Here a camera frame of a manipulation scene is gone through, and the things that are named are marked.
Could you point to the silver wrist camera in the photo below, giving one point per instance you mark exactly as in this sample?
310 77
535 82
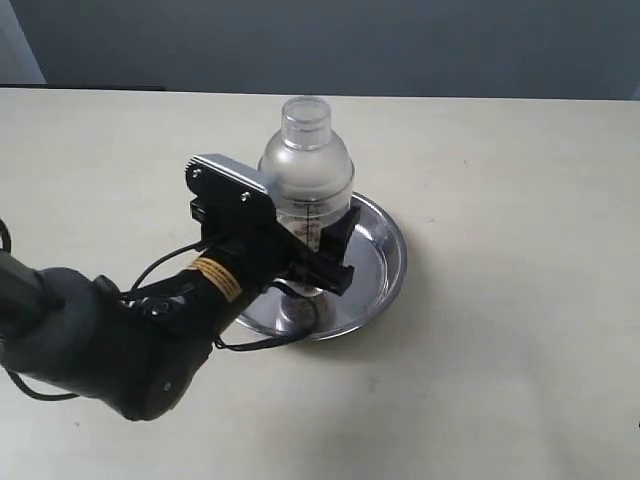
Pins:
224 188

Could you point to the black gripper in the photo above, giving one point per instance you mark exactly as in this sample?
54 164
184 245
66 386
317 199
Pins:
244 251

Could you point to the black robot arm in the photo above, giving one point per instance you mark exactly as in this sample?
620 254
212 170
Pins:
138 351

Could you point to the clear plastic shaker bottle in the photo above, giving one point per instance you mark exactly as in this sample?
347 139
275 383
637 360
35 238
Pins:
311 169

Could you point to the round stainless steel tray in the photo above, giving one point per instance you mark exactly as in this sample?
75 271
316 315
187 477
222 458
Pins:
377 250

